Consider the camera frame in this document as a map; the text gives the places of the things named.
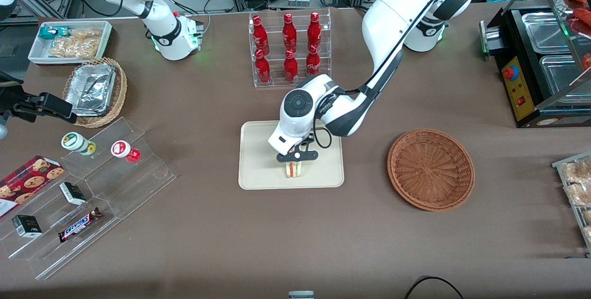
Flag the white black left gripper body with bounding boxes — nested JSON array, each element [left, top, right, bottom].
[[268, 123, 320, 163]]

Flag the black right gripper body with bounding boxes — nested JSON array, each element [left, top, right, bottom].
[[0, 72, 46, 122]]

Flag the cream rectangular plastic tray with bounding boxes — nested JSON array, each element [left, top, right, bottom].
[[238, 120, 345, 191]]

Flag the aluminium foil tray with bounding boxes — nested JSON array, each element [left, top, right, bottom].
[[65, 63, 116, 116]]

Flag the tan wicker basket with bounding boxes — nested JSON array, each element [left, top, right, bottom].
[[62, 57, 128, 129]]

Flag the round brown wicker basket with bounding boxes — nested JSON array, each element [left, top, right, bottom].
[[387, 129, 476, 212]]

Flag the green cap yoghurt bottle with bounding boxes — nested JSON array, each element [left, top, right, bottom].
[[61, 132, 97, 156]]

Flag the white snack bin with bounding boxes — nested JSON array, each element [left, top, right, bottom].
[[28, 20, 113, 66]]

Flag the clear acrylic bottle rack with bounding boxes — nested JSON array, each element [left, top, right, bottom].
[[249, 8, 332, 89]]

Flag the bag of chips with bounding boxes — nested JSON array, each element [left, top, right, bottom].
[[48, 29, 103, 58]]

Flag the red cola bottle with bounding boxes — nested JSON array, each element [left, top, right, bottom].
[[306, 44, 321, 78], [252, 15, 270, 56], [255, 49, 272, 84], [307, 12, 322, 51], [283, 49, 299, 83], [282, 13, 298, 53]]

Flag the teal snack packet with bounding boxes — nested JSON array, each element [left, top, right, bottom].
[[38, 26, 71, 40]]

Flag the red cookie box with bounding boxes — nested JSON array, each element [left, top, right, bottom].
[[0, 155, 66, 219]]

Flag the red cap yoghurt bottle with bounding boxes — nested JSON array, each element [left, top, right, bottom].
[[110, 140, 141, 163]]

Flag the small black box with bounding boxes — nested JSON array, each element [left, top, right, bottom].
[[12, 215, 43, 238], [59, 181, 87, 206]]

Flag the clear acrylic stepped display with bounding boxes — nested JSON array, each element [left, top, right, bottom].
[[0, 116, 177, 281]]

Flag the snickers chocolate bar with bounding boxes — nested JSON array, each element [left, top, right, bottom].
[[57, 207, 103, 243]]

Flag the black food warmer yellow panel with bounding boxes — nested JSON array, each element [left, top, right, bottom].
[[479, 0, 591, 129]]

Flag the steel warmer pan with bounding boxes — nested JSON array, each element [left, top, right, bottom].
[[539, 54, 591, 102], [521, 12, 572, 54]]

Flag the bagged bread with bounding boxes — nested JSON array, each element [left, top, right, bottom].
[[561, 158, 591, 185], [563, 183, 591, 208]]

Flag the black table cable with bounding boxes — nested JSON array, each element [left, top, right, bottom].
[[404, 275, 465, 299]]

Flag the grey wire bread rack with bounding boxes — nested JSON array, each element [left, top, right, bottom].
[[551, 151, 591, 259]]

